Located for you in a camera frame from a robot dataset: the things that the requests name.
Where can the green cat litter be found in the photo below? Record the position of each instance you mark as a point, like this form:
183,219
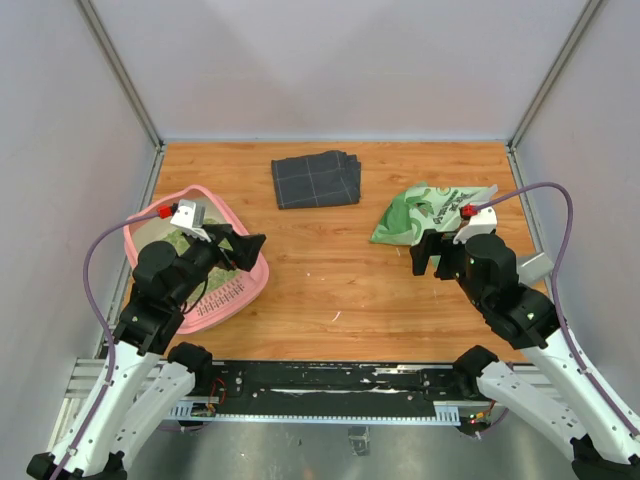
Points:
216,278

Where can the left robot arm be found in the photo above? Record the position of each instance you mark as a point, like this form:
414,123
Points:
143,379

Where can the dark checked folded cloth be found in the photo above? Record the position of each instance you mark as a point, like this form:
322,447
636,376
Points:
328,179

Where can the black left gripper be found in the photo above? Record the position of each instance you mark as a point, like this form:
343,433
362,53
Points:
245,247

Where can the grey metal scoop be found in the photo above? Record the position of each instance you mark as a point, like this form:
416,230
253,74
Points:
533,268

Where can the green litter bag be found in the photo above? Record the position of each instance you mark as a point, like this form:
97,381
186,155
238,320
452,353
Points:
423,207

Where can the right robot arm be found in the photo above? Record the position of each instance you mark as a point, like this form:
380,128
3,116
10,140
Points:
581,424

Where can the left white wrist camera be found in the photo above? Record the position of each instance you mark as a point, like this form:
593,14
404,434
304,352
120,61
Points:
188,217

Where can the pink litter box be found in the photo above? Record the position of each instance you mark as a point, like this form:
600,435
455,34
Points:
163,279

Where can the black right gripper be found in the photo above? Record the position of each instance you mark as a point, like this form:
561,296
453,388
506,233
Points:
434,242

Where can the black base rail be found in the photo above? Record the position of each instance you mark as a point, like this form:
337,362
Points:
333,392

